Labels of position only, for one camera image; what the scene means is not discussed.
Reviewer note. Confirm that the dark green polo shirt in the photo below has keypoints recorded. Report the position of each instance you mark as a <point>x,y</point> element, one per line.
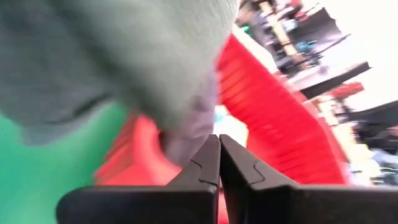
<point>109,56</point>

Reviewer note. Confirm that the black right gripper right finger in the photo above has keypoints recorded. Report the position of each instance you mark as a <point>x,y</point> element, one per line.
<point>295,207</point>

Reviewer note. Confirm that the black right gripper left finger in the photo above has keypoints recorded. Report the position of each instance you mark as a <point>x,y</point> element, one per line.
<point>140,207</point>

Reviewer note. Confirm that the red plastic laundry bin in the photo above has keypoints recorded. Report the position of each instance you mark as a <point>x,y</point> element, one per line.
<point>273,118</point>

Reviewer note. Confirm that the green table mat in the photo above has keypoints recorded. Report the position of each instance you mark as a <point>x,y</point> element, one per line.
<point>46,171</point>

